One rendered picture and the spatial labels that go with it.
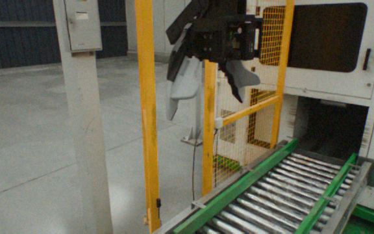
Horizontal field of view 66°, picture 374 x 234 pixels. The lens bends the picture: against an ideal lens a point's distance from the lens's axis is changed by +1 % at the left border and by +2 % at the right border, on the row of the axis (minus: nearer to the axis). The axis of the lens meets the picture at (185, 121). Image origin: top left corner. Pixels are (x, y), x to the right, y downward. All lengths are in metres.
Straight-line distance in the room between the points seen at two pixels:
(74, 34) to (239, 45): 1.33
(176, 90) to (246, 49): 0.11
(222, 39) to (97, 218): 1.88
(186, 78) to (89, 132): 1.48
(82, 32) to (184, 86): 1.33
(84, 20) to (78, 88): 0.37
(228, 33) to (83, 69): 1.43
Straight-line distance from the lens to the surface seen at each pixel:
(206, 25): 0.38
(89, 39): 1.70
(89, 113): 1.80
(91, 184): 1.98
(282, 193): 2.07
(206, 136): 1.79
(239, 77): 0.47
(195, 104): 3.89
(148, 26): 1.30
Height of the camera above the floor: 1.62
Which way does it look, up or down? 19 degrees down
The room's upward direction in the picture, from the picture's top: straight up
